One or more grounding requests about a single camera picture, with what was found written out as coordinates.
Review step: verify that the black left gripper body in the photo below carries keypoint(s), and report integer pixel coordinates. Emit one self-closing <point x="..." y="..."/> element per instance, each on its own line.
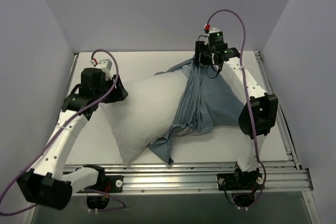
<point x="118" y="91"/>

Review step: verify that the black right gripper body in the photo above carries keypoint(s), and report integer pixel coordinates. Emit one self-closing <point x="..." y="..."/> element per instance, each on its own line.
<point x="200" y="57"/>

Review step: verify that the white pillow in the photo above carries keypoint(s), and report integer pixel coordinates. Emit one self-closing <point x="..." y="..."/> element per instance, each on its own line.
<point x="146" y="114"/>

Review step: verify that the blue plaid pillowcase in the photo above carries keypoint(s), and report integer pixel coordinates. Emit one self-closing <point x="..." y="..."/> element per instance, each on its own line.
<point x="207" y="102"/>

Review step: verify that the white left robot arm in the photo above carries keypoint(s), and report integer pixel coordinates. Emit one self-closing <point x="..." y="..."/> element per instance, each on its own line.
<point x="44" y="182"/>

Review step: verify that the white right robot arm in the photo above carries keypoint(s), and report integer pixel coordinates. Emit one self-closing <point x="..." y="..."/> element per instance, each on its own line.
<point x="258" y="115"/>

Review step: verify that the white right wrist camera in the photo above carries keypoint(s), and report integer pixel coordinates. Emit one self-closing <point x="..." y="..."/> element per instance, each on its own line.
<point x="208" y="29"/>

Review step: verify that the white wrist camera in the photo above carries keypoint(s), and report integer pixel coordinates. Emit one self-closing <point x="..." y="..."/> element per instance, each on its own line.
<point x="105" y="65"/>
<point x="208" y="29"/>

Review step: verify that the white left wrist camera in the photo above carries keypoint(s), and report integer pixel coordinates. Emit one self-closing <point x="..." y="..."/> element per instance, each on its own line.
<point x="105" y="65"/>

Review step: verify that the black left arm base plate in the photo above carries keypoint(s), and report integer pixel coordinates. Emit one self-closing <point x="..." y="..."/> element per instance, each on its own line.
<point x="108" y="184"/>

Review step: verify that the aluminium right side rail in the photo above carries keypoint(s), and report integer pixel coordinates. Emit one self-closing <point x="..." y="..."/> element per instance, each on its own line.
<point x="281" y="121"/>

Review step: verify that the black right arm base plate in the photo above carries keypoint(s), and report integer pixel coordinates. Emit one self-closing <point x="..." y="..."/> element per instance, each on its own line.
<point x="239" y="181"/>

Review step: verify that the aluminium front rail frame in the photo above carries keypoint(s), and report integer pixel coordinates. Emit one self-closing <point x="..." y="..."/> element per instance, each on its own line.
<point x="188" y="193"/>

